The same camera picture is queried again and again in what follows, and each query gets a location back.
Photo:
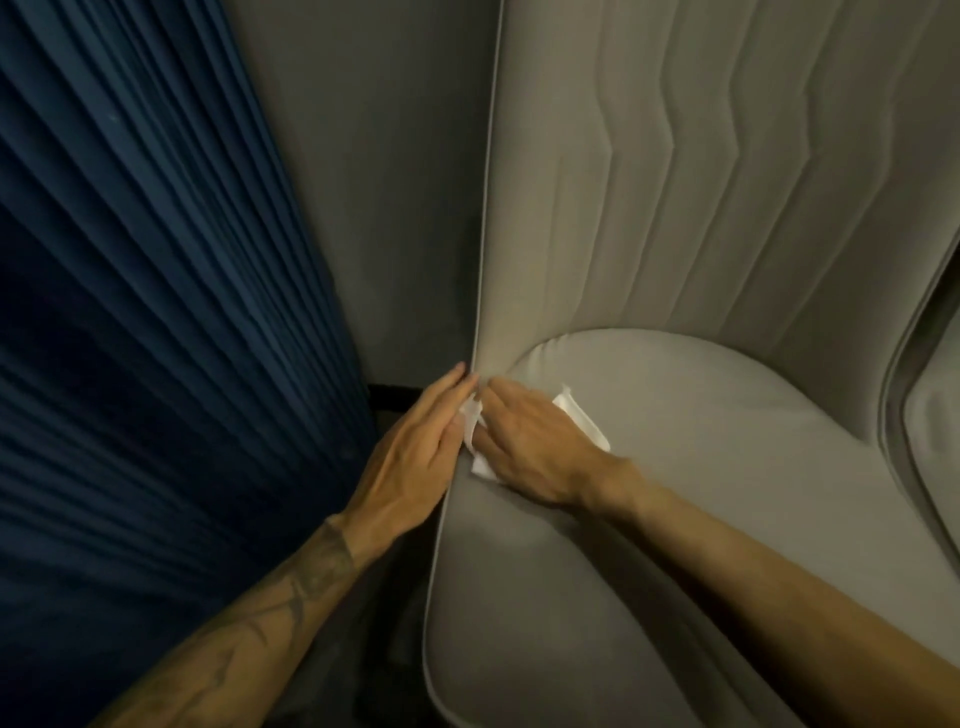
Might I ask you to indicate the person's left hand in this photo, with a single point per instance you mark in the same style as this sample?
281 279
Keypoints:
405 465

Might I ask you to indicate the person's right hand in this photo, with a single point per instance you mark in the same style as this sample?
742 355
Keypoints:
532 450

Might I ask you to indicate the white cleaning cloth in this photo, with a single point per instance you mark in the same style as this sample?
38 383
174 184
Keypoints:
581 420

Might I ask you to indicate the grey padded chair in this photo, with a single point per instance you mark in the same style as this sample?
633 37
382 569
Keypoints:
926 412
675 225

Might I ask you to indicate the person's right forearm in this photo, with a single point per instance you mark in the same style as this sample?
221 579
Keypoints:
795 600

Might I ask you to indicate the person's left forearm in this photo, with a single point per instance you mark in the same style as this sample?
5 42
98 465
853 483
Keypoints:
232 637

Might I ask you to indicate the dark blue ribbed fabric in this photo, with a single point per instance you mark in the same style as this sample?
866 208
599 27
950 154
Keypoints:
150 300

